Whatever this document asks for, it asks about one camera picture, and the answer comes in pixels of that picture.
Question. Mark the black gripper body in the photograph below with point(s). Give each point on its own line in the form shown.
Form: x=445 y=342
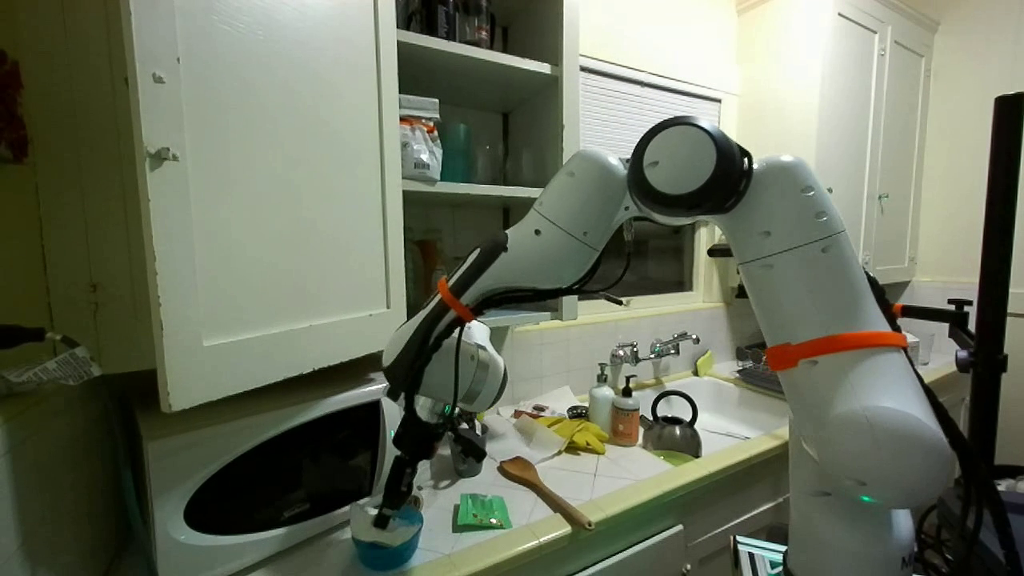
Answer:
x=405 y=460

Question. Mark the white cupcake liner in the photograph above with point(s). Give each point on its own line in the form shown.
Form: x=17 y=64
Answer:
x=413 y=521

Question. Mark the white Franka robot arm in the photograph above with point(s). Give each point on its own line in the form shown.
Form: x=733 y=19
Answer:
x=834 y=322

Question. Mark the blue bowl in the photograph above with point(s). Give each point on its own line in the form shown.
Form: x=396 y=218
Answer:
x=388 y=550

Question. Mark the grey utensil cup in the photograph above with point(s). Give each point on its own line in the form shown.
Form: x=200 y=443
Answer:
x=467 y=451

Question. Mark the green seed packet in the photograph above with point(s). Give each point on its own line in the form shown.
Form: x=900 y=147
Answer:
x=480 y=514

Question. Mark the white microwave oven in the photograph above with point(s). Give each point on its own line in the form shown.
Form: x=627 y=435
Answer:
x=276 y=480

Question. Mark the wooden spatula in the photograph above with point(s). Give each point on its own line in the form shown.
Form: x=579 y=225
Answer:
x=522 y=471

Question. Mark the white paper package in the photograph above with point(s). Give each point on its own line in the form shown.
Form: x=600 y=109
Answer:
x=533 y=429

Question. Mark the white soap pump bottle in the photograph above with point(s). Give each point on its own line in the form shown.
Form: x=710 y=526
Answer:
x=604 y=412

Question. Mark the brown soap pump bottle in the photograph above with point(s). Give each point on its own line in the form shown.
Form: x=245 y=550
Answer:
x=626 y=420

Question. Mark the chrome sink faucet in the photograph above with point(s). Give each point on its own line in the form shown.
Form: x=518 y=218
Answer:
x=626 y=355

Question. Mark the white lower cabinet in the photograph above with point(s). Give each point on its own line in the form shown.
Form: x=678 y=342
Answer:
x=641 y=550

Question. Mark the steel kettle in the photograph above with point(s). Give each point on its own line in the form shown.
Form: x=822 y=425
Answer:
x=673 y=435

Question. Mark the white upper cabinet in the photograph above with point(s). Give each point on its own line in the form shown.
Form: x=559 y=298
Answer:
x=268 y=212

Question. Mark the yellow sponge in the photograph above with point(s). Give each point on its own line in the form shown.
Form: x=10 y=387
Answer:
x=705 y=362

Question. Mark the snack bag with orange print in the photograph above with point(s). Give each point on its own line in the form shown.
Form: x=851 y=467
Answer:
x=419 y=146

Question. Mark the teal plastic container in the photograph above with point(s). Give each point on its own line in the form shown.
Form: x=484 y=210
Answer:
x=467 y=147

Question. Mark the kitchen sink basin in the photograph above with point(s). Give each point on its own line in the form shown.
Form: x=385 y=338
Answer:
x=738 y=412

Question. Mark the clear plastic bag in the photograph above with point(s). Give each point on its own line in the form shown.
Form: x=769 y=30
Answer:
x=42 y=369

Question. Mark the white window blind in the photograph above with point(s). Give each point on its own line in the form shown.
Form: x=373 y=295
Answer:
x=608 y=106

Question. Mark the dark jars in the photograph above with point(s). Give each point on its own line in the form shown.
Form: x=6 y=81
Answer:
x=458 y=19

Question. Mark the tall white cabinet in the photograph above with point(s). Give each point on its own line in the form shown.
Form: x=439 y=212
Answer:
x=898 y=140

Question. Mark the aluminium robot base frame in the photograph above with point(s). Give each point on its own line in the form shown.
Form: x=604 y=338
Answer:
x=759 y=558

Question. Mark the dark red wall hanging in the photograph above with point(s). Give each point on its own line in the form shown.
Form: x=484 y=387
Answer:
x=10 y=106

